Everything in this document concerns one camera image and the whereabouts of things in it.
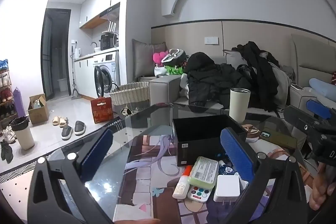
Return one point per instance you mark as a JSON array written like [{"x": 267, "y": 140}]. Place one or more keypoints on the printed anime mat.
[{"x": 147, "y": 174}]

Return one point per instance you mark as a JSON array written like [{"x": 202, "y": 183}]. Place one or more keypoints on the white kettle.
[{"x": 77, "y": 54}]

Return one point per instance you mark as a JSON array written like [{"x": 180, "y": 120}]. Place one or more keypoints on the purple yoga mat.
[{"x": 19, "y": 103}]

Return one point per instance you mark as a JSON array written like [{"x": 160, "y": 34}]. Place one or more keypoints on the shoe rack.
[{"x": 6, "y": 98}]

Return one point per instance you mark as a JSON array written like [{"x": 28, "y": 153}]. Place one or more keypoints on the garment steamer stand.
[{"x": 74, "y": 90}]

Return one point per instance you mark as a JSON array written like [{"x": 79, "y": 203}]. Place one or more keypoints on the black box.
[{"x": 199, "y": 129}]

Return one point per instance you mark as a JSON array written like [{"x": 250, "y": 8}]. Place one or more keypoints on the black shoes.
[{"x": 6, "y": 151}]

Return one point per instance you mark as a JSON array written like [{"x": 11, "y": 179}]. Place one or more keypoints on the light blue cloth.
[{"x": 324, "y": 87}]

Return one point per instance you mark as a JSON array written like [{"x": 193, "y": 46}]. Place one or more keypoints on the grey garment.
[{"x": 282, "y": 82}]

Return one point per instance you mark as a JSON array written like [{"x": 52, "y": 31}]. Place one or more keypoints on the grey sofa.
[{"x": 164, "y": 88}]

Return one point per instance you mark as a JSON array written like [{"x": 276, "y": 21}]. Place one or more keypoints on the white sneakers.
[{"x": 9, "y": 134}]

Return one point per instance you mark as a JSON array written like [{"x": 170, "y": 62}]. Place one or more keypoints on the black white helmet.
[{"x": 173, "y": 56}]

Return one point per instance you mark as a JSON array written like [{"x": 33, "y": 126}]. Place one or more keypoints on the grey pillow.
[{"x": 144, "y": 58}]

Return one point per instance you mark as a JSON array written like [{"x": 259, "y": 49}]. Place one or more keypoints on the grey slipper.
[
  {"x": 67, "y": 132},
  {"x": 79, "y": 127}
]

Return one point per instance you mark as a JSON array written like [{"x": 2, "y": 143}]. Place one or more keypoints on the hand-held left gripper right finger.
[{"x": 236, "y": 153}]

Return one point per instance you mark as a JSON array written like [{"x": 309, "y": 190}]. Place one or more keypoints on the white washing machine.
[{"x": 109, "y": 71}]

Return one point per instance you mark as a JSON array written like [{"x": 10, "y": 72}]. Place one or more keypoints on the black white patterned rug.
[{"x": 15, "y": 182}]

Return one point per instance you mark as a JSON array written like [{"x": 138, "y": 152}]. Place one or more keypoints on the white bottle orange cap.
[{"x": 181, "y": 184}]

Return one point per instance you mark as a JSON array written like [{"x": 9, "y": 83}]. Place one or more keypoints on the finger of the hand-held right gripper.
[
  {"x": 317, "y": 108},
  {"x": 299, "y": 117}
]

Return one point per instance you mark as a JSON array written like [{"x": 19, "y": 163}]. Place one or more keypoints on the white charger adapter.
[{"x": 227, "y": 188}]

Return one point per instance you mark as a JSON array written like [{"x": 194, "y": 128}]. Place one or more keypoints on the phone in green case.
[{"x": 278, "y": 138}]

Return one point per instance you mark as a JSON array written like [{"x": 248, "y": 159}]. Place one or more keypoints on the beige trash bin black bag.
[{"x": 23, "y": 134}]

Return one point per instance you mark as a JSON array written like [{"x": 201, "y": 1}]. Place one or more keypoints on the white plastic bag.
[{"x": 159, "y": 71}]

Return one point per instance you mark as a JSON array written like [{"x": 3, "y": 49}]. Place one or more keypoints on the wicker laundry basket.
[{"x": 128, "y": 95}]

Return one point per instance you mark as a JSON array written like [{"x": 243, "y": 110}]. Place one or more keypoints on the white wall switch panel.
[{"x": 211, "y": 40}]

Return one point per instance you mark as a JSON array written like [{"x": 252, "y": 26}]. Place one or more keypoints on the brown white sandal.
[{"x": 250, "y": 132}]

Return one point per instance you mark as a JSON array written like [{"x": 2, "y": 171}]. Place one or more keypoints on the beige sofa cushion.
[{"x": 312, "y": 56}]

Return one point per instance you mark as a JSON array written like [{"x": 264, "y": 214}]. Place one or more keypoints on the cardboard box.
[{"x": 39, "y": 113}]

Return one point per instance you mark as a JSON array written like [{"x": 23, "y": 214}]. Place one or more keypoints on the person's right hand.
[{"x": 317, "y": 187}]

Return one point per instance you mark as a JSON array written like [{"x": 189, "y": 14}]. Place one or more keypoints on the black framed door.
[{"x": 56, "y": 53}]

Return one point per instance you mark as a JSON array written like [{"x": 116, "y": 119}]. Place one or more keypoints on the red gift box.
[{"x": 101, "y": 109}]

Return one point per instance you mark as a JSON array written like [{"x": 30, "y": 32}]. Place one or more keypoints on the green bag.
[{"x": 174, "y": 70}]

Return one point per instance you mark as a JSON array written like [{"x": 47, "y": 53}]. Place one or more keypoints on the small white waste bin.
[{"x": 62, "y": 85}]

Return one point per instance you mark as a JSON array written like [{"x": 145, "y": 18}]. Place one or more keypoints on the pink plush toy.
[{"x": 158, "y": 57}]

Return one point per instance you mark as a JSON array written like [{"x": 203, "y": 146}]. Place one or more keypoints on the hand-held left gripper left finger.
[{"x": 97, "y": 153}]

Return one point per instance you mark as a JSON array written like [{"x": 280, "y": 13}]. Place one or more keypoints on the black puffer jacket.
[{"x": 210, "y": 77}]

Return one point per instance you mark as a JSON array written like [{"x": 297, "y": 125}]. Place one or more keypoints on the cream tumbler cup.
[{"x": 239, "y": 106}]

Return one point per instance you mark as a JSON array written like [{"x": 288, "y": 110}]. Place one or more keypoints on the white remote control coloured buttons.
[{"x": 200, "y": 193}]

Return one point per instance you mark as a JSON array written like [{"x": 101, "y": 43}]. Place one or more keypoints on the white router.
[{"x": 111, "y": 27}]

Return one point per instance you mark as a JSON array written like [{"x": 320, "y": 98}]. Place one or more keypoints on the black countertop oven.
[{"x": 107, "y": 42}]

